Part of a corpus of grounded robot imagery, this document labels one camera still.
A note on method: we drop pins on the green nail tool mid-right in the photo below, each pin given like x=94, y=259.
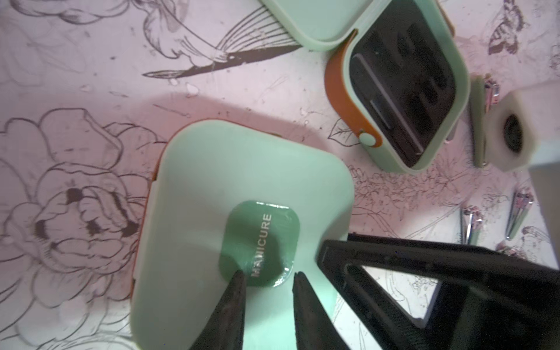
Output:
x=523, y=201

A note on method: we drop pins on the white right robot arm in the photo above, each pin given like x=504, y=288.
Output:
x=522, y=131

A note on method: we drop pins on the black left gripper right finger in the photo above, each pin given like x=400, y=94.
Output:
x=313, y=327

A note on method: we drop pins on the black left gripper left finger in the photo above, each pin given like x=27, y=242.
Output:
x=225, y=327

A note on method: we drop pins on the green case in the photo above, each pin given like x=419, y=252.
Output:
x=229, y=198
x=395, y=77

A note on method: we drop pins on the green nail file tool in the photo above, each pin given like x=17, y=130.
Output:
x=511, y=251

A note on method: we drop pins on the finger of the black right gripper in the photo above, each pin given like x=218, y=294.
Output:
x=425, y=295

